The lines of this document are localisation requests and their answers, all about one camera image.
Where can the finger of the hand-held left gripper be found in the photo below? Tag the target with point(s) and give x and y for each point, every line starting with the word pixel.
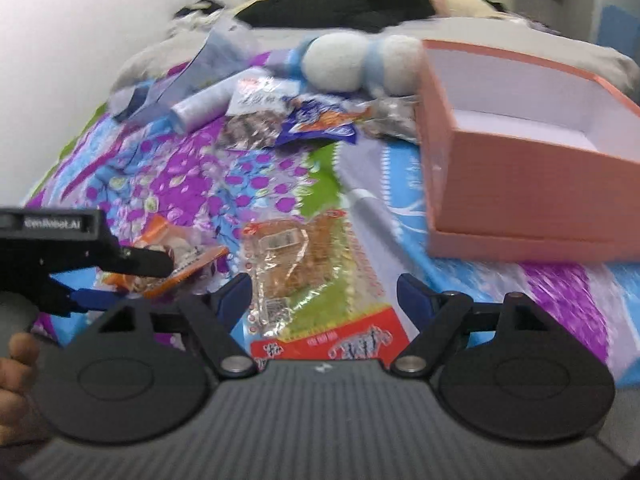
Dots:
pixel 95 298
pixel 150 262

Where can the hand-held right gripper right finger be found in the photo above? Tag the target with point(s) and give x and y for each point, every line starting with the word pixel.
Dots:
pixel 412 292

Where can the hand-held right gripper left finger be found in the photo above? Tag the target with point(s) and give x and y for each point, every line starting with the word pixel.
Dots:
pixel 240 286

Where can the orange snack packet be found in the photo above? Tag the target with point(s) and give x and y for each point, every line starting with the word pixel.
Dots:
pixel 195 260

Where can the clear packet of brown snacks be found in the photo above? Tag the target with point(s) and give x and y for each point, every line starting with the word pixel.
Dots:
pixel 295 260

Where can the pink cardboard box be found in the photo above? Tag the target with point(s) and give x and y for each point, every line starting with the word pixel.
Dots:
pixel 525 200

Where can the clear plastic bag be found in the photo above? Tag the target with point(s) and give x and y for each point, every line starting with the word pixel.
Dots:
pixel 390 120
pixel 210 55

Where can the person's left hand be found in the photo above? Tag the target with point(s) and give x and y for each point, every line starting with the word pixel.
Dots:
pixel 15 390

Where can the purple floral bed sheet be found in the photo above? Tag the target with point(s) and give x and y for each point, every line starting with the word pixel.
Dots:
pixel 200 175

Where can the white label dark snack packet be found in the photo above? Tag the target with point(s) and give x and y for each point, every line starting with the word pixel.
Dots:
pixel 250 130

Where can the white tube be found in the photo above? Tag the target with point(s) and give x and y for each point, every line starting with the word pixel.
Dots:
pixel 205 102

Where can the blue and purple snack packet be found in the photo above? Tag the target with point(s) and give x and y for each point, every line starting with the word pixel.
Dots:
pixel 320 120

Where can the white and blue plush toy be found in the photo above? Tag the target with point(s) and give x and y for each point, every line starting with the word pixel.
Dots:
pixel 335 62

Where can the pile of light clothes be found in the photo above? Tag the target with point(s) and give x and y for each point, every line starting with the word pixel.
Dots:
pixel 195 15

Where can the grey duvet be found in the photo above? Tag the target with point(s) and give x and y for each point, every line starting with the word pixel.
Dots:
pixel 500 30

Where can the cream pillow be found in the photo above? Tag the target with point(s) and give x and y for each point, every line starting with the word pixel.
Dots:
pixel 465 5

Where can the blue chair back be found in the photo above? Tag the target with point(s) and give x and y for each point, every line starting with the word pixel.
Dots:
pixel 622 25

